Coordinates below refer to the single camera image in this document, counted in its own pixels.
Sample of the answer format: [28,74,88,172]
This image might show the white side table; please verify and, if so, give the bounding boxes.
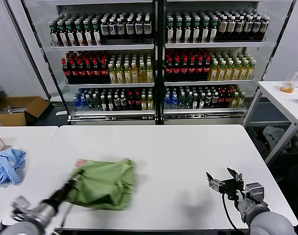
[243,80,298,167]

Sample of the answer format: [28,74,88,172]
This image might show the dark tea bottle green cap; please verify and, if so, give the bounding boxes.
[175,17,184,44]
[74,20,85,46]
[57,21,68,47]
[209,17,219,43]
[66,20,76,47]
[166,17,175,44]
[201,17,210,43]
[83,19,93,46]
[48,21,59,47]
[183,17,193,44]
[92,19,102,46]
[192,17,202,43]

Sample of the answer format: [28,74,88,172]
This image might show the silver metal bars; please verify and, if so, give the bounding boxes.
[5,104,26,114]

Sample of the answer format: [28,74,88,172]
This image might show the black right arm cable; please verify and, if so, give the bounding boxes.
[221,192,241,232]

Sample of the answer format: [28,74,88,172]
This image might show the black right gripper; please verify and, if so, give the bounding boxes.
[206,167,245,200]

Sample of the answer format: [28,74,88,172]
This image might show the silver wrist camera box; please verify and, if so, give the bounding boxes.
[244,182,265,204]
[11,195,31,217]

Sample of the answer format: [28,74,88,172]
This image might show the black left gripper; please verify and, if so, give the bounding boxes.
[49,169,86,205]

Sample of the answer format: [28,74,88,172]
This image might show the yellow tea bottle green label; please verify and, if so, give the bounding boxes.
[240,59,250,80]
[233,59,242,81]
[217,60,227,81]
[248,59,257,80]
[208,60,219,81]
[225,60,235,81]

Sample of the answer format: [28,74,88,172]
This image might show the yellow juice bottle white cap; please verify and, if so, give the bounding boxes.
[138,61,147,83]
[123,62,132,84]
[146,61,155,83]
[115,63,124,84]
[131,62,139,83]
[108,63,117,84]

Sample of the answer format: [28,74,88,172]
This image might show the crumpled light blue shirt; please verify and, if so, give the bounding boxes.
[0,148,27,187]

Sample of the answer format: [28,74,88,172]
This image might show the open cardboard box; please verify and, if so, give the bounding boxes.
[0,96,51,126]

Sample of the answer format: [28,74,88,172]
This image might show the dark bottle beige label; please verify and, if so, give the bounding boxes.
[226,14,236,41]
[218,15,228,41]

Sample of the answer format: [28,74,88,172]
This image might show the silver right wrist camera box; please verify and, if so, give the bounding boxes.
[244,182,265,204]

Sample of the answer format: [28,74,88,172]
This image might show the glass flask orange liquid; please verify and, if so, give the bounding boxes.
[280,73,296,93]

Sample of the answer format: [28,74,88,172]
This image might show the glass door beverage cabinet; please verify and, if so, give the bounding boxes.
[160,0,298,125]
[5,0,161,126]

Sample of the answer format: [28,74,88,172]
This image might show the light green polo shirt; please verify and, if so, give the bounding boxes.
[65,158,137,212]

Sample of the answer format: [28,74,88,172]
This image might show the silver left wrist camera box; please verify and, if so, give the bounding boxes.
[11,195,31,217]

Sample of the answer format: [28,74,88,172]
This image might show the dark bottle blue white label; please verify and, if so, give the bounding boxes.
[116,18,126,39]
[134,17,143,39]
[244,15,253,40]
[252,15,262,40]
[108,18,117,39]
[125,17,135,39]
[143,16,152,39]
[235,15,245,40]
[260,16,270,41]
[100,18,110,40]

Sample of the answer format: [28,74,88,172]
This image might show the grey cloth pile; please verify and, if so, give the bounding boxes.
[262,126,293,154]

